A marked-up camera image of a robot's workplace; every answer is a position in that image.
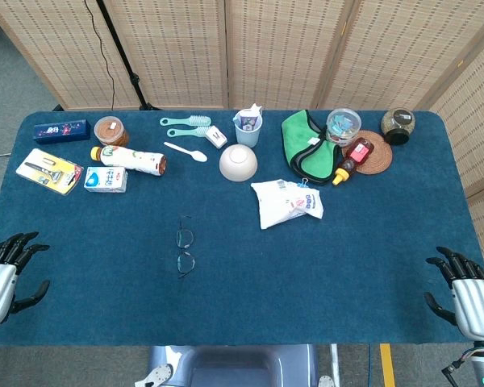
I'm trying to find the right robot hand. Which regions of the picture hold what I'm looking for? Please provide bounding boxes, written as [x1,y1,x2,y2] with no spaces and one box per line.
[423,246,484,343]

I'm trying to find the thin metal eyeglasses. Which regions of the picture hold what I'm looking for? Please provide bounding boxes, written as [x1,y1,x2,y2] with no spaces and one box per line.
[174,215,197,280]

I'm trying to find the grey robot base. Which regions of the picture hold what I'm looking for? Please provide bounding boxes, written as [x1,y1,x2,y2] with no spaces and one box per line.
[135,344,336,387]

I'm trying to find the yellow floor tape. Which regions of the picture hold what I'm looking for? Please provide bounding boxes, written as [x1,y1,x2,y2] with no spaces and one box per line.
[379,343,396,387]

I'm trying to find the razor blister pack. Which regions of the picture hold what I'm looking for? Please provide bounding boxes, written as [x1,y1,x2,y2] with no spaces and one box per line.
[15,148,85,196]

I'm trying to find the white floor tape strip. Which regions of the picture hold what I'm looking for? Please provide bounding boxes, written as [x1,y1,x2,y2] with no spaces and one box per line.
[329,343,342,380]

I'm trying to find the white blue milk carton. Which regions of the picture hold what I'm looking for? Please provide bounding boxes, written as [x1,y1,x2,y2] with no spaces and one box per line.
[83,166,128,194]

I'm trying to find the navy blue rectangular box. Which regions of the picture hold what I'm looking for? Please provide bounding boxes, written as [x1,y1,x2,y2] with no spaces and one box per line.
[32,119,92,145]

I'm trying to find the round woven rattan coaster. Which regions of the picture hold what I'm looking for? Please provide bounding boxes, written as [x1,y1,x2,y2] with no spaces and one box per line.
[341,129,394,176]

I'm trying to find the white labelled drink bottle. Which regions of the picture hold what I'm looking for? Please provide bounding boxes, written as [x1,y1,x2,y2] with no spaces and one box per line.
[90,144,169,177]

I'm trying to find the honey bottle yellow cap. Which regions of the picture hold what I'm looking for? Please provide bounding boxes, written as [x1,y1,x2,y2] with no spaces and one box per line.
[332,137,376,186]

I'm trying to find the orange snack plastic jar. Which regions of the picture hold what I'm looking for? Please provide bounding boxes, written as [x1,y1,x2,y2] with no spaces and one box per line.
[93,115,130,148]

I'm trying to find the glass jar black lid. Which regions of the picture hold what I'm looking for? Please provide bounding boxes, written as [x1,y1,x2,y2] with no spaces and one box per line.
[380,106,416,146]

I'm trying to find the blue carpet table cover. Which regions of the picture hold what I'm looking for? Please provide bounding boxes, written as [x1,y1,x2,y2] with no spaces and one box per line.
[0,109,484,347]

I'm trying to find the white plastic food bag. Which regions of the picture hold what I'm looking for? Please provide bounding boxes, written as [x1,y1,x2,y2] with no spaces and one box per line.
[250,178,324,231]

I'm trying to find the clear plastic candy jar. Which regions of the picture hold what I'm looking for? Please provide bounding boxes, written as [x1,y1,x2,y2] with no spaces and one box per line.
[325,107,363,148]

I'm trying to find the green cloth black trim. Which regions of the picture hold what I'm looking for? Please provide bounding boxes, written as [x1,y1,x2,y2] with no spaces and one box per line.
[281,109,342,186]

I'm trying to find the white plastic spoon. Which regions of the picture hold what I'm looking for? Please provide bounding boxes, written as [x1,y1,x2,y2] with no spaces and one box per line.
[163,141,208,163]

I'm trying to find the mint green hair brush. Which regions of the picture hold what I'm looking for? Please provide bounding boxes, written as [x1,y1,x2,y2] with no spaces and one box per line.
[159,114,212,127]
[166,125,211,139]

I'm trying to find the black tripod stand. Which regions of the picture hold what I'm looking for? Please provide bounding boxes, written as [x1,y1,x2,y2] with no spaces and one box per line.
[95,0,162,112]

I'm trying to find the small white cardboard box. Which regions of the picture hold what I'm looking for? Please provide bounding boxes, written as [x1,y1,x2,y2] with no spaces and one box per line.
[204,125,228,150]

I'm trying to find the beige upturned bowl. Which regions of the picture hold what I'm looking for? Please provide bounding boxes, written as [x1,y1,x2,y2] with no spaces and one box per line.
[219,144,259,182]

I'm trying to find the light blue plastic cup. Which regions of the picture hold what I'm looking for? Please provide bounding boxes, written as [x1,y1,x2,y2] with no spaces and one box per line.
[232,112,264,148]

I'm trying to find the purple white toothpaste tube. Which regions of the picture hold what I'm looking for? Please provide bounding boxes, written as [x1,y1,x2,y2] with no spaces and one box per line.
[241,103,264,132]

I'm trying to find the bamboo folding screen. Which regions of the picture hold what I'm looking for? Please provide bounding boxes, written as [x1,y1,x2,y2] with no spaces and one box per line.
[0,0,484,259]

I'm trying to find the thin black hanging cable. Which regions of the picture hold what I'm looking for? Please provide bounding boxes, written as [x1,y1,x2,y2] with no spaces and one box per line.
[83,0,116,110]

